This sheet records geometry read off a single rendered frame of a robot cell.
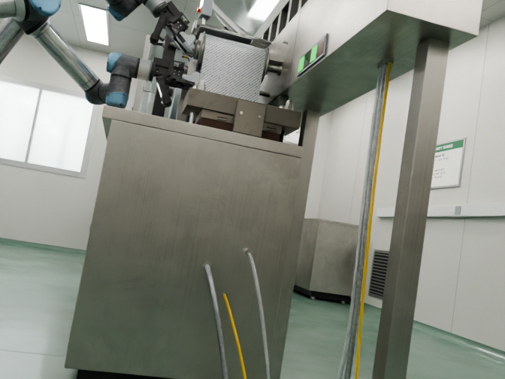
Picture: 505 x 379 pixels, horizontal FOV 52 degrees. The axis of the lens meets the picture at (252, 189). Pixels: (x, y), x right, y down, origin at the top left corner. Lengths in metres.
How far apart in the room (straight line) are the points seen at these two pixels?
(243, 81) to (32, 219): 5.81
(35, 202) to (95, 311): 5.93
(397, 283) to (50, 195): 6.54
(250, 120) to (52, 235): 5.96
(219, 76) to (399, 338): 1.16
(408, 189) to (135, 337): 0.92
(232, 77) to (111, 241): 0.79
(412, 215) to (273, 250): 0.56
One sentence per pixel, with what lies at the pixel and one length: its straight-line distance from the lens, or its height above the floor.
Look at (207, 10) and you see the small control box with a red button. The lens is 2.73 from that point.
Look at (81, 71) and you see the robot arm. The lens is 2.02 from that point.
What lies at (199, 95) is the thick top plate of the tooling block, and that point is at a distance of 1.79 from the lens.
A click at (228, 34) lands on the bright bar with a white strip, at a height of 1.44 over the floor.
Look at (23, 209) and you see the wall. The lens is 7.59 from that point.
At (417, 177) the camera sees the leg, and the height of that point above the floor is 0.78.
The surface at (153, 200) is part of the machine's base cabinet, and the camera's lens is 1.67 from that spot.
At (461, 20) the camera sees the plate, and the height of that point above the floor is 1.17.
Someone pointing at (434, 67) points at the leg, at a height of 1.07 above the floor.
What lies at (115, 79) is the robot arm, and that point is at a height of 1.04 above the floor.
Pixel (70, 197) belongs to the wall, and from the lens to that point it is 7.52.
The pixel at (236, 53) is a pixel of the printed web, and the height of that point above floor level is 1.25.
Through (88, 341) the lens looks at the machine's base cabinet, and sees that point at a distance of 1.71.
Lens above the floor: 0.56
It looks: 5 degrees up
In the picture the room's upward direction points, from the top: 9 degrees clockwise
